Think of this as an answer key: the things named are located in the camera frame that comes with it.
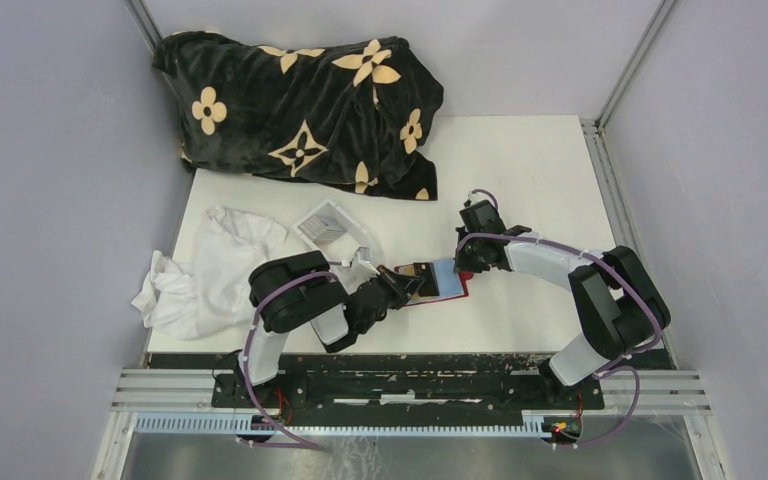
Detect red leather card holder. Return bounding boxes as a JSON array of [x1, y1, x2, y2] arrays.
[[407, 258, 472, 306]]

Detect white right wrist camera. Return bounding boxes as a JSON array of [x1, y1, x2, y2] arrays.
[[463, 189, 488, 208]]

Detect white slotted cable duct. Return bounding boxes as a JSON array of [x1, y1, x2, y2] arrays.
[[133, 410, 548, 439]]

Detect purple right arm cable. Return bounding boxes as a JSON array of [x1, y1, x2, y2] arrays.
[[455, 188, 664, 452]]

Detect white plastic card box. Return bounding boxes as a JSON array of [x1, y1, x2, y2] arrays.
[[292, 200, 384, 268]]

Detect black credit card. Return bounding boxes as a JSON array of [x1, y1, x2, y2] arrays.
[[413, 262, 440, 298]]

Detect white crumpled cloth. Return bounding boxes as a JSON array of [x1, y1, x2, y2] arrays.
[[131, 206, 288, 341]]

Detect stack of cards in box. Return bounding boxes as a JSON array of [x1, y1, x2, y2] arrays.
[[298, 215, 347, 245]]

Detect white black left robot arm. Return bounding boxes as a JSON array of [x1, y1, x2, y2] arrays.
[[236, 251, 425, 407]]

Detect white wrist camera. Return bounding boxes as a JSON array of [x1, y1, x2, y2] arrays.
[[338, 246, 378, 278], [463, 189, 488, 208]]

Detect black floral blanket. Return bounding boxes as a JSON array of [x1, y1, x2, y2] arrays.
[[152, 31, 444, 201]]

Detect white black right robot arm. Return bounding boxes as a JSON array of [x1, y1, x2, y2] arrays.
[[455, 200, 671, 408]]

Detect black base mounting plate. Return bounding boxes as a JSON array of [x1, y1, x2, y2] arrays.
[[211, 351, 605, 429]]

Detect aluminium frame rail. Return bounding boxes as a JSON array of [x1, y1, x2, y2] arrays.
[[582, 1, 712, 418]]

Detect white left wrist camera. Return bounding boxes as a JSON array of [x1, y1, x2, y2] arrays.
[[338, 246, 378, 278]]

